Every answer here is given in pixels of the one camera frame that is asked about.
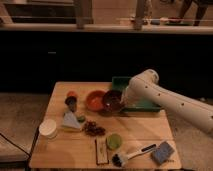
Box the small orange ball toy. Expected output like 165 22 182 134
67 91 78 98

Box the white cylindrical container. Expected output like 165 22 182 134
39 119 57 139

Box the orange bowl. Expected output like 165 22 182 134
85 90 105 112

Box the small green lime toy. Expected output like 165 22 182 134
77 115 86 123

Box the black cable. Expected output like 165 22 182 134
0 132 31 157

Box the grey blue wedge toy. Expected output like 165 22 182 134
61 112 82 132

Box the brown grape bunch toy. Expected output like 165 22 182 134
83 121 105 136

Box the blue sponge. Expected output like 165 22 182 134
151 141 174 165

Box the wooden rectangular block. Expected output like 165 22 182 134
95 138 109 165

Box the green plastic tray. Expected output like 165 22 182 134
111 76 161 112

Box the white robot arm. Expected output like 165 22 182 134
121 69 213 137

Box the dark maroon bowl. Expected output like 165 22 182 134
102 90 123 113

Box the green cup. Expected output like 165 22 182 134
106 134 122 150

